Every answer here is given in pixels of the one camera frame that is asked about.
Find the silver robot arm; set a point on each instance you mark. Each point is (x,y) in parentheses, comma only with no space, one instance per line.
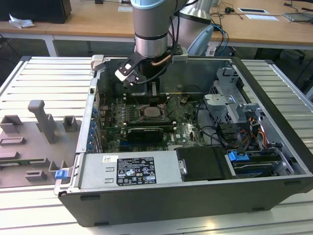
(150,24)

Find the black plastic shroud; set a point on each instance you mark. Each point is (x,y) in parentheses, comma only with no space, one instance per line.
(203,164)

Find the wooden desk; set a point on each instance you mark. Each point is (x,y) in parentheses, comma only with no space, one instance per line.
(97,22)

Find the grey power supply with label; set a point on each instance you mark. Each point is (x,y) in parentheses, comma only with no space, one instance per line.
(97,171)

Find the grey parts rack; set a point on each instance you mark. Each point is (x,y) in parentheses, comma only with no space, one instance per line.
(36,151)

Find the small blue plastic latch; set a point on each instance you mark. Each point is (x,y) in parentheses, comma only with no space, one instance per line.
(60,174)

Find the green motherboard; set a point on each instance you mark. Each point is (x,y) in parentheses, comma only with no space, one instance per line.
(185,127)

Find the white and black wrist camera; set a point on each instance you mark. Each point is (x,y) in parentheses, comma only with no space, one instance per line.
(123,71)

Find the small black desk device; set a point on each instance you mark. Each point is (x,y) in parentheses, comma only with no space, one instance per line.
(229,10)

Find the hard disk in blue carrier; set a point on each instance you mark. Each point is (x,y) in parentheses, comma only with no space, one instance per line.
(237,156)

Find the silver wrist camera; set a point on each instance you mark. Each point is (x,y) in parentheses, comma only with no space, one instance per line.
(179,58)

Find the black RAM slot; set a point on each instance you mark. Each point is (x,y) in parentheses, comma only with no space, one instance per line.
(168,126)
(168,122)

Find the white paper sheet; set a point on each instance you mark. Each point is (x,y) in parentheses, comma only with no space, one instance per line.
(261,17)

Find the open black PC case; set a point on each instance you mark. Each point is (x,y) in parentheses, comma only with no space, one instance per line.
(171,208)

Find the crumpled white paper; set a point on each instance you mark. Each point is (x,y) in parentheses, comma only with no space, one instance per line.
(20,22)

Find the CPU socket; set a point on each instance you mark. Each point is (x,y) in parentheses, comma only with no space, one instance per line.
(140,117)

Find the silver CPU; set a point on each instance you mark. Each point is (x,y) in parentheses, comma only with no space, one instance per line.
(151,112)

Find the grey flat tray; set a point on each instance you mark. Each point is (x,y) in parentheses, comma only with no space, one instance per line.
(298,17)

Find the grey metal disk bay cage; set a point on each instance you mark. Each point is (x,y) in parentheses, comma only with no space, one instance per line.
(220,107)

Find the pale blue teach pendant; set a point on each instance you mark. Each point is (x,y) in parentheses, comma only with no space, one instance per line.
(200,41)

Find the black graphics card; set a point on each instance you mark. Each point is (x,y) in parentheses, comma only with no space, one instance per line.
(144,134)

